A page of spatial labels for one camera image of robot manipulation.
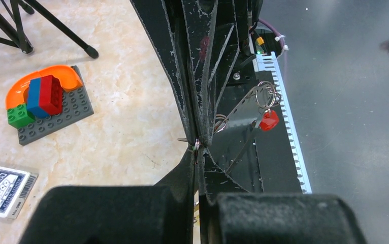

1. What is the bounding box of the grey lego baseplate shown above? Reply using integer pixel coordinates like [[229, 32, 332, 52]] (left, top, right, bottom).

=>
[[17, 66, 95, 146]]

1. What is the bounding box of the orange curved lego tube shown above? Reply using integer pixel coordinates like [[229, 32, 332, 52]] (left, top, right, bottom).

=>
[[6, 65, 83, 117]]

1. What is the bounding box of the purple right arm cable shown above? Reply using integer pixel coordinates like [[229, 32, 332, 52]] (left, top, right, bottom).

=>
[[256, 18, 289, 54]]

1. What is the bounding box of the green lego brick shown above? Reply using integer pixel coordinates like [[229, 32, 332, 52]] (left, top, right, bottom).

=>
[[7, 103, 36, 129]]

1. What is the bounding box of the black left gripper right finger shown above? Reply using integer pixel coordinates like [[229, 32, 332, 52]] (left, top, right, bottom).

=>
[[198, 148, 367, 243]]

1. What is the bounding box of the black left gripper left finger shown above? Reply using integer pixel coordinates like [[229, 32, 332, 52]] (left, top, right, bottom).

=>
[[20, 149, 196, 243]]

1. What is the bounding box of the perforated metal keyring plate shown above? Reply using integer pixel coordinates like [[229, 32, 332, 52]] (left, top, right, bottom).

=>
[[211, 81, 281, 173]]

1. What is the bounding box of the red lego brick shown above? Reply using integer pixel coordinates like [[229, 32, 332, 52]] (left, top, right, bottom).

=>
[[39, 75, 63, 115]]

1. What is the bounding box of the playing card deck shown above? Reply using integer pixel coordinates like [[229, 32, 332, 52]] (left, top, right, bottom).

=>
[[0, 166, 38, 220]]

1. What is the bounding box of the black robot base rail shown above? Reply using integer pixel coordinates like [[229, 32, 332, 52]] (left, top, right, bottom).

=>
[[214, 26, 313, 196]]

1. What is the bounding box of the black tripod stand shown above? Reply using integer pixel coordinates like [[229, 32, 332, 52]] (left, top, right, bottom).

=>
[[0, 0, 100, 59]]

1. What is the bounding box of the blue lego brick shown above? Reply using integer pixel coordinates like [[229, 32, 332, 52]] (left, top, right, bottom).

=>
[[26, 78, 50, 118]]

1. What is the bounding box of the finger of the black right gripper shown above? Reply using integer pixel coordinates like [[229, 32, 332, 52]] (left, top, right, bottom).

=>
[[131, 1, 197, 143], [181, 1, 248, 146]]

